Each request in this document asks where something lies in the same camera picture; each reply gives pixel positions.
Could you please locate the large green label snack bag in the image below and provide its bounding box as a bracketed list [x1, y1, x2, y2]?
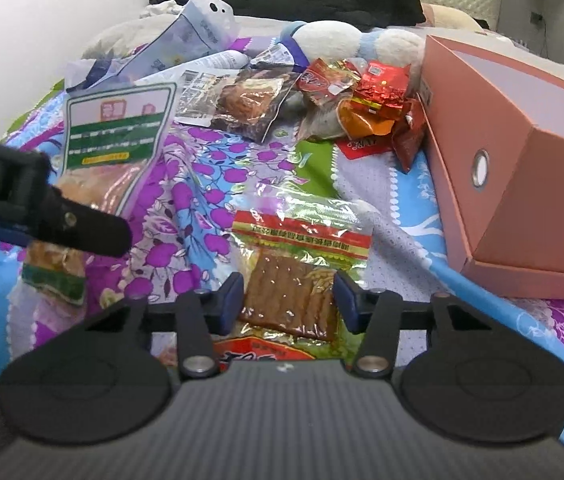
[22, 84, 177, 307]

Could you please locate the clear bag brown tofu snack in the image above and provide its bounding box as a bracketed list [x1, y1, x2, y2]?
[215, 183, 377, 365]

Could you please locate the dark dried meat snack bag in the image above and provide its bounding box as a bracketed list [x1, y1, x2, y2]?
[174, 66, 299, 143]

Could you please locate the dark red foil snack packet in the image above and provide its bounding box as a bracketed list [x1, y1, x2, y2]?
[392, 99, 427, 174]

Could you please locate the floral purple bed sheet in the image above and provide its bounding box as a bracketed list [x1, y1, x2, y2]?
[0, 34, 564, 451]

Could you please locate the grey duvet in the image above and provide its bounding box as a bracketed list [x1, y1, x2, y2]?
[82, 14, 564, 79]

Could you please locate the orange chips snack packet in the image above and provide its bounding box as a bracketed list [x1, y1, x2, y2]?
[336, 99, 395, 140]

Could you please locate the pink cardboard storage box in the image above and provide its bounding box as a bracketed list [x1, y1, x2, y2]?
[419, 36, 564, 299]

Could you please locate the white spray can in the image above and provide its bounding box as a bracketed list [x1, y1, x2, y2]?
[134, 50, 250, 86]

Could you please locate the translucent blue zip bag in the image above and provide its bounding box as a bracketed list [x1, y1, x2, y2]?
[64, 0, 239, 93]

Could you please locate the blue white plush toy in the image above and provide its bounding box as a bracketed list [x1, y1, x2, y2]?
[281, 21, 425, 70]

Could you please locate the beige pillow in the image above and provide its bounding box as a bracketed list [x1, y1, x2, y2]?
[422, 3, 483, 32]

